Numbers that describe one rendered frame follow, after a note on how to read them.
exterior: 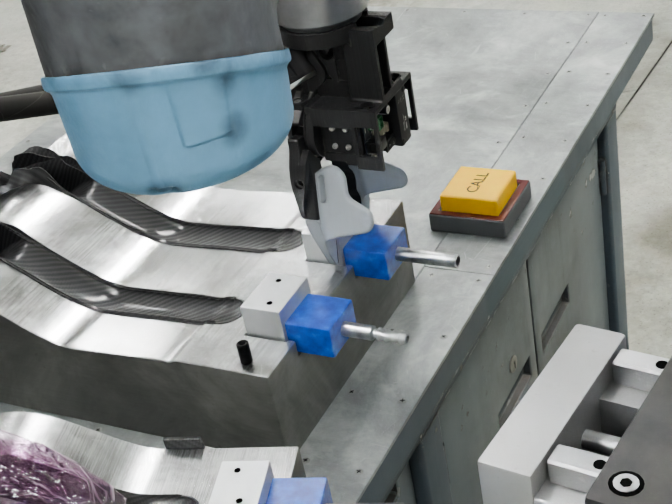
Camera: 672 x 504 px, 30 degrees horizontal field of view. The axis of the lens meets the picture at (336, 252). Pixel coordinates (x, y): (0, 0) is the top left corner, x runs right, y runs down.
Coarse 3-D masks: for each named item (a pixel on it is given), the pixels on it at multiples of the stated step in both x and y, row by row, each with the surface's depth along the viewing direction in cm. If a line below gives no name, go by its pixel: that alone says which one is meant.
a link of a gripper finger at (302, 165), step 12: (300, 132) 100; (288, 144) 99; (300, 144) 99; (300, 156) 99; (312, 156) 100; (300, 168) 99; (312, 168) 100; (300, 180) 100; (312, 180) 100; (300, 192) 101; (312, 192) 101; (300, 204) 102; (312, 204) 102; (312, 216) 102
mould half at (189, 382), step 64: (192, 192) 122; (256, 192) 121; (64, 256) 112; (128, 256) 114; (192, 256) 113; (256, 256) 111; (0, 320) 107; (64, 320) 107; (128, 320) 106; (384, 320) 113; (0, 384) 112; (64, 384) 108; (128, 384) 104; (192, 384) 100; (256, 384) 96; (320, 384) 103
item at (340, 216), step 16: (320, 176) 101; (336, 176) 101; (320, 192) 102; (336, 192) 101; (320, 208) 102; (336, 208) 102; (352, 208) 101; (320, 224) 102; (336, 224) 103; (352, 224) 102; (368, 224) 101; (320, 240) 104; (336, 240) 105; (336, 256) 106
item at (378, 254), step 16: (304, 240) 107; (352, 240) 107; (368, 240) 107; (384, 240) 106; (400, 240) 107; (320, 256) 107; (352, 256) 106; (368, 256) 105; (384, 256) 105; (400, 256) 106; (416, 256) 105; (432, 256) 105; (448, 256) 104; (368, 272) 106; (384, 272) 106
